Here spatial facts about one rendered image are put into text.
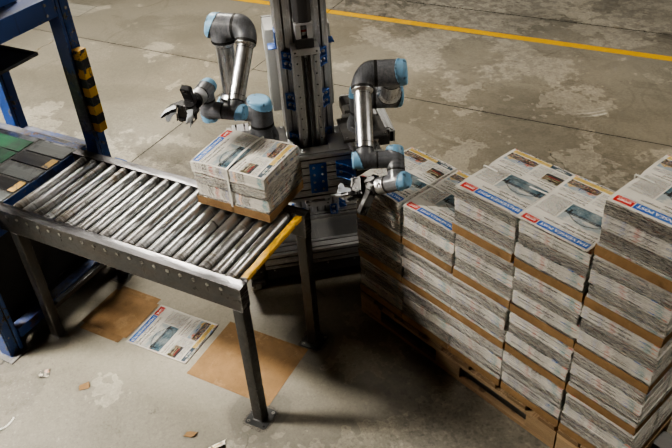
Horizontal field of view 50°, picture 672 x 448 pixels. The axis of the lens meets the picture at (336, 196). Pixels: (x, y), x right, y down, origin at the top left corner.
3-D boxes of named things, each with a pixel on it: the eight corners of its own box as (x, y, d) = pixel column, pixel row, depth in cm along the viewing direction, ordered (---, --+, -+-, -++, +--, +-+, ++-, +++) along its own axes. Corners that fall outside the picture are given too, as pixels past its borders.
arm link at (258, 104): (269, 129, 345) (266, 104, 337) (243, 126, 348) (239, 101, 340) (277, 117, 354) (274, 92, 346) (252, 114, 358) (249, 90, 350)
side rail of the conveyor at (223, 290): (250, 304, 281) (246, 282, 274) (243, 313, 277) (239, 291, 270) (9, 222, 335) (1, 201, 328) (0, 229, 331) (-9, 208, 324)
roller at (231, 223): (253, 211, 321) (255, 203, 317) (190, 275, 288) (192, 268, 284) (244, 205, 322) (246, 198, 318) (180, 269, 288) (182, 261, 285)
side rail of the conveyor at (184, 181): (312, 231, 317) (310, 209, 310) (306, 238, 313) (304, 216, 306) (85, 167, 370) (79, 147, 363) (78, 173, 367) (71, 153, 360)
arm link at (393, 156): (377, 144, 298) (378, 169, 295) (404, 142, 297) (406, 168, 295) (377, 149, 305) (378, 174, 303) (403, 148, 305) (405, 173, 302)
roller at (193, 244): (241, 207, 323) (243, 200, 320) (177, 271, 290) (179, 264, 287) (232, 202, 324) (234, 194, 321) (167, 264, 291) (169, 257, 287)
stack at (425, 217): (411, 274, 391) (412, 144, 343) (603, 398, 318) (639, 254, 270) (359, 310, 371) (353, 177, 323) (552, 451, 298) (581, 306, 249)
